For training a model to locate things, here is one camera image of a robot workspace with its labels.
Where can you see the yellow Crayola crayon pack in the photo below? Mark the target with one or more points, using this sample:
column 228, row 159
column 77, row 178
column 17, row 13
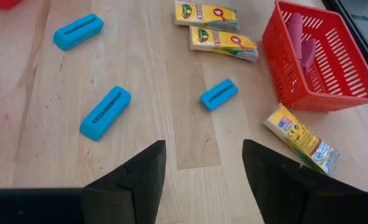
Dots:
column 222, row 43
column 299, row 137
column 205, row 15

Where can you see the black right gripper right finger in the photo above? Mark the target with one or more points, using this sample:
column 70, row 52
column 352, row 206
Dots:
column 283, row 193

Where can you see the blue Ticonderoga eraser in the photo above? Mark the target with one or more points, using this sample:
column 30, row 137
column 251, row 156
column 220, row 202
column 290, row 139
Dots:
column 106, row 113
column 78, row 31
column 219, row 94

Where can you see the pink eraser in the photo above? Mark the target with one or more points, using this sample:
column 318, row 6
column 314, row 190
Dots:
column 295, row 34
column 308, row 54

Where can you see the red desk lamp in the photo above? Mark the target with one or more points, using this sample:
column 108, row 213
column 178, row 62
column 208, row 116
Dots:
column 3, row 3

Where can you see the red basket holding pink items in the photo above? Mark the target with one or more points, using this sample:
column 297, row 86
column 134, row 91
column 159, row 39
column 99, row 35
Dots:
column 342, row 93

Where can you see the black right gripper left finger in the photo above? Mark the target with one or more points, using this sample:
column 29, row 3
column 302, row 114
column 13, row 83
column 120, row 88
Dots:
column 134, row 193

